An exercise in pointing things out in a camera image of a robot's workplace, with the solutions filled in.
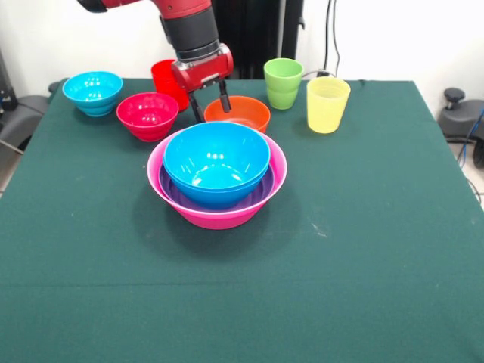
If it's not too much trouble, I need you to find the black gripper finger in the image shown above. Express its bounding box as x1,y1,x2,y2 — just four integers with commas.
217,79,232,113
187,90,204,123

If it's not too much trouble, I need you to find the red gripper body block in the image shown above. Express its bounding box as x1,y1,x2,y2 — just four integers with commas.
170,42,235,93

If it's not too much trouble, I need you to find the small orange bowl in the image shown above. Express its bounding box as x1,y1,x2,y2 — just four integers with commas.
203,95,271,134

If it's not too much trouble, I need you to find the medium blue bowl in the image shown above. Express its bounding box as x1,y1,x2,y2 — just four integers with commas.
163,121,271,194
166,166,270,211

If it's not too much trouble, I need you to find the purple shallow bowl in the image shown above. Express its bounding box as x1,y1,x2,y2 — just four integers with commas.
158,162,276,215

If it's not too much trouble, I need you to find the yellow cup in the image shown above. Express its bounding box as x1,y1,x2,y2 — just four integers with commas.
306,77,352,135

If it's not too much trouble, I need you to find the large pink bowl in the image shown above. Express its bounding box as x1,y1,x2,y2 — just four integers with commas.
146,123,288,231

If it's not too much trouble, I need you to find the red cup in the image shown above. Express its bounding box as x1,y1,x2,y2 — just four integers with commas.
150,59,190,113

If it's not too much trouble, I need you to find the small crimson bowl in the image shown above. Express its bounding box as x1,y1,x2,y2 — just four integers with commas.
116,92,180,143

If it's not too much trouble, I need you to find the green cup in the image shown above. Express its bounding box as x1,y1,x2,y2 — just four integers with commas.
263,57,305,111

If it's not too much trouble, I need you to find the small blue bowl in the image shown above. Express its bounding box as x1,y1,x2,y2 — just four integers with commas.
75,98,119,118
62,70,124,109

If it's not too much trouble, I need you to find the dark green tablecloth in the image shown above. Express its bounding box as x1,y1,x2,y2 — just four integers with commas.
0,77,484,363

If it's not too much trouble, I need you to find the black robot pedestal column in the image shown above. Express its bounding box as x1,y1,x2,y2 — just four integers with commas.
209,0,306,80

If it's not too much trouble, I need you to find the black wall cable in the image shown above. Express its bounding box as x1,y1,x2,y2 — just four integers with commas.
315,0,342,80

